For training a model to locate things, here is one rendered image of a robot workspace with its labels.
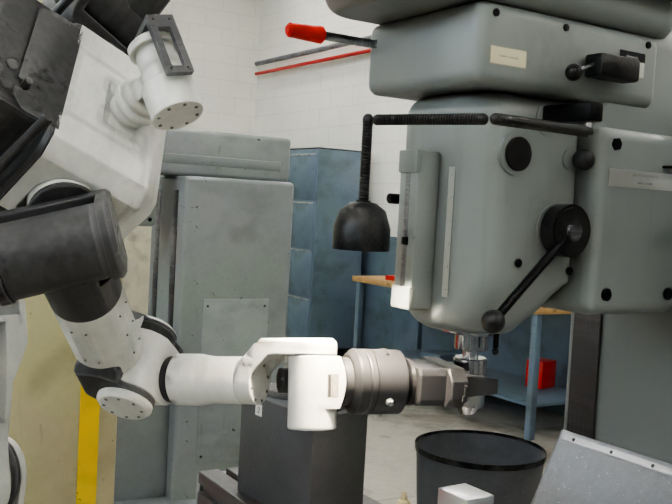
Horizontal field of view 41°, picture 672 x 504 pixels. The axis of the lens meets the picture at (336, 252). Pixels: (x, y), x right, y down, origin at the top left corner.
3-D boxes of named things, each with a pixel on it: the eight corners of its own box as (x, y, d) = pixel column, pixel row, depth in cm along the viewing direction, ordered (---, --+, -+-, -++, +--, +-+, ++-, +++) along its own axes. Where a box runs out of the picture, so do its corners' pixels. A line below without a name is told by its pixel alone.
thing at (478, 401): (443, 402, 127) (446, 362, 127) (467, 399, 130) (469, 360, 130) (467, 409, 123) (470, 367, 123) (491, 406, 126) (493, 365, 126)
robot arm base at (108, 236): (4, 335, 103) (-29, 258, 96) (7, 270, 113) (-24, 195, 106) (135, 304, 105) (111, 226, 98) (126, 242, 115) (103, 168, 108)
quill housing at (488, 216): (471, 341, 112) (487, 85, 111) (377, 319, 130) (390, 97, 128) (577, 336, 123) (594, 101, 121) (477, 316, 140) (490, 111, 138)
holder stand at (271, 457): (307, 528, 149) (313, 409, 147) (236, 491, 166) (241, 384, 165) (362, 515, 156) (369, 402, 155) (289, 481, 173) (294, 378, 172)
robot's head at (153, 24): (138, 108, 113) (157, 73, 107) (118, 52, 115) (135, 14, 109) (183, 105, 117) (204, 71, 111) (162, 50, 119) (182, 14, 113)
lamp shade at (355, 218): (320, 248, 111) (323, 198, 111) (351, 247, 117) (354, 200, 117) (370, 252, 107) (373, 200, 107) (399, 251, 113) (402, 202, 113)
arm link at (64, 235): (30, 336, 108) (-6, 271, 97) (24, 277, 113) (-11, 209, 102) (126, 312, 110) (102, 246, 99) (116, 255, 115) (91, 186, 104)
